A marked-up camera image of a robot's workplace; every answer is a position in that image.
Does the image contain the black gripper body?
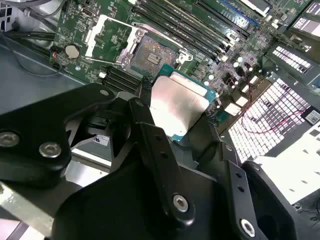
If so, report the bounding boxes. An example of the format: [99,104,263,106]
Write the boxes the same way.
[51,159,234,240]

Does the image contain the silver green CPU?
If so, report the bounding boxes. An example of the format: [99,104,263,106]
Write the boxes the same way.
[149,63,221,144]

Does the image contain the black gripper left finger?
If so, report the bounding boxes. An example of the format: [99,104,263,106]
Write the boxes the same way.
[0,83,198,230]

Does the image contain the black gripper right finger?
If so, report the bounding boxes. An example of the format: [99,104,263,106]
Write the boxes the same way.
[186,111,305,240]

